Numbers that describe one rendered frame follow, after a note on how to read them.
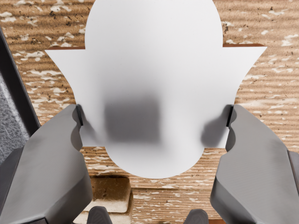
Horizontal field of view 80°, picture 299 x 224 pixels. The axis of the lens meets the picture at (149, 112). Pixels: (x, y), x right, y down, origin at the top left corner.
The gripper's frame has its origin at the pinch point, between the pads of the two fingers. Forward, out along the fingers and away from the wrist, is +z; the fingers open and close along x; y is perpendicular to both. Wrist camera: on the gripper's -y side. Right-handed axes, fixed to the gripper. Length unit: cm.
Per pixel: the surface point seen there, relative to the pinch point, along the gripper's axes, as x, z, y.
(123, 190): -2.8, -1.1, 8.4
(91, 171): -6.1, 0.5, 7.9
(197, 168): 4.0, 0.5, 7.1
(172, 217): 2.1, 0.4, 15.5
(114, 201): -3.5, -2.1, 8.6
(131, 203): -2.3, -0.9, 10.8
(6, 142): -15.6, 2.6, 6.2
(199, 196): 4.6, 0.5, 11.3
